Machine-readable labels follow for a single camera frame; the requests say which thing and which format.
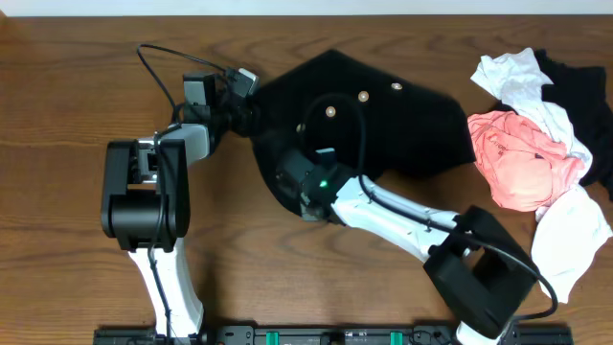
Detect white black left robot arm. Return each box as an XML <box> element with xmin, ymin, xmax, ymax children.
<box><xmin>96</xmin><ymin>68</ymin><xmax>260</xmax><ymax>344</ymax></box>

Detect pink crumpled shirt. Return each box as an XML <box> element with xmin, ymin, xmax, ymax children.
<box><xmin>467</xmin><ymin>111</ymin><xmax>585</xmax><ymax>212</ymax></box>

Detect black mounting rail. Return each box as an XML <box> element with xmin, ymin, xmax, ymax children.
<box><xmin>93</xmin><ymin>325</ymin><xmax>575</xmax><ymax>345</ymax></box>

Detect black sparkly cardigan pearl buttons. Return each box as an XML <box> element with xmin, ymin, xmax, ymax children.
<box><xmin>250</xmin><ymin>50</ymin><xmax>475</xmax><ymax>215</ymax></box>

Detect black crumpled garment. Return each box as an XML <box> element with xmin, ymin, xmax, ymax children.
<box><xmin>472</xmin><ymin>48</ymin><xmax>612</xmax><ymax>191</ymax></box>

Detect white crumpled shirt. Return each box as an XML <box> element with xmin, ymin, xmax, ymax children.
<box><xmin>467</xmin><ymin>48</ymin><xmax>612</xmax><ymax>303</ymax></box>

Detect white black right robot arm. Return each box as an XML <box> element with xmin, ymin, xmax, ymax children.
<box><xmin>274</xmin><ymin>149</ymin><xmax>537</xmax><ymax>344</ymax></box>

